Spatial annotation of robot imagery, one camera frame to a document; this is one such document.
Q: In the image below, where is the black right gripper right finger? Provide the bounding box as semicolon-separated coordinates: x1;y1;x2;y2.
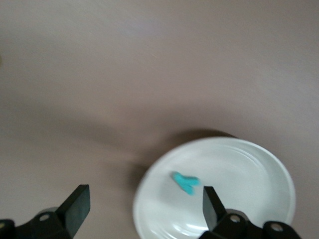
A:
196;185;304;239

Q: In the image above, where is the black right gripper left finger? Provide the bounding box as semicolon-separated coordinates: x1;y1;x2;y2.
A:
14;184;91;239

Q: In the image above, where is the teal letter y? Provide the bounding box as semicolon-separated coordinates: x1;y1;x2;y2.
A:
170;171;201;196

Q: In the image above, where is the beige plate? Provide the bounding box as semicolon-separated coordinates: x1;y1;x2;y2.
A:
133;136;297;239

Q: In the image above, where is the brown table cover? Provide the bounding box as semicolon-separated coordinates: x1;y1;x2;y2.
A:
0;0;319;239

